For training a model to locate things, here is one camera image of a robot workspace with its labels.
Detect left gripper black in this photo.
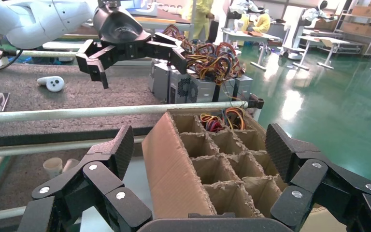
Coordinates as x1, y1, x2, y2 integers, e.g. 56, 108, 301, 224
75, 6, 188, 90

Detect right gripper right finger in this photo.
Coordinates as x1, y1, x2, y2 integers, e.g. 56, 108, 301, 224
265, 123, 371, 232

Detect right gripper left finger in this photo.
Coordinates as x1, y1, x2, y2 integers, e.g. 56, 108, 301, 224
17, 125, 153, 232

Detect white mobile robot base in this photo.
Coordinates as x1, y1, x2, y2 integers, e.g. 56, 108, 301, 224
281, 5, 305, 61

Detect grey power supply unit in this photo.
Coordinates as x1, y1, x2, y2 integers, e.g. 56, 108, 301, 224
217, 75, 254, 102
168, 69, 217, 104
150, 60, 173, 103

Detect wooden top workbench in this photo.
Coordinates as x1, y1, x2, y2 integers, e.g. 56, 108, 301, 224
129, 6, 194, 33

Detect brown felt mat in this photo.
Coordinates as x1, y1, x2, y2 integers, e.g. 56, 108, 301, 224
0, 62, 173, 212

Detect brown cardboard box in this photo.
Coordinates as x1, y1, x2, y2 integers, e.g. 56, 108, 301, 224
142, 108, 346, 232

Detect person in yellow coat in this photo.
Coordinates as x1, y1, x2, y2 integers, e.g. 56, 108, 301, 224
185, 0, 215, 41

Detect white VR controller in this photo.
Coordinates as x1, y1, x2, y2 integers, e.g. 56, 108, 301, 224
36, 75, 66, 93

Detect cardboard cell divider insert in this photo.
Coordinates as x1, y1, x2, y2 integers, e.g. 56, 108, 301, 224
172, 114, 288, 218

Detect black pipe end connector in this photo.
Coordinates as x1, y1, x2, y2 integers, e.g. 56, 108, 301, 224
247, 94, 265, 110

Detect white work table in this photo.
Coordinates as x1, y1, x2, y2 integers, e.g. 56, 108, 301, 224
221, 29, 281, 72
292, 35, 352, 70

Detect seated person yellow jacket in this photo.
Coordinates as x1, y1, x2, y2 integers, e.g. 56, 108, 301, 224
243, 9, 271, 34

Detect black equipment case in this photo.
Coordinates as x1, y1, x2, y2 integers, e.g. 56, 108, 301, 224
335, 43, 364, 55

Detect metal shelf rack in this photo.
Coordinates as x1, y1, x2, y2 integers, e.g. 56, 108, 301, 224
332, 0, 371, 58

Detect person in white clothes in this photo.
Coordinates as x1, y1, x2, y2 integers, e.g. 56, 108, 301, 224
301, 0, 329, 22

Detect tangled coloured cable bundle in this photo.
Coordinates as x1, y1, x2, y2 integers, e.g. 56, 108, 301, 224
163, 25, 246, 87

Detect power supply with coloured cables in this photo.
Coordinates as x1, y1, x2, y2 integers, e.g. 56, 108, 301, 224
200, 114, 226, 132

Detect wires inside box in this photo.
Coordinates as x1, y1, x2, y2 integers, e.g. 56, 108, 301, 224
224, 107, 247, 131

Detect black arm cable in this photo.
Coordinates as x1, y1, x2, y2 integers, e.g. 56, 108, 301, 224
0, 49, 24, 72

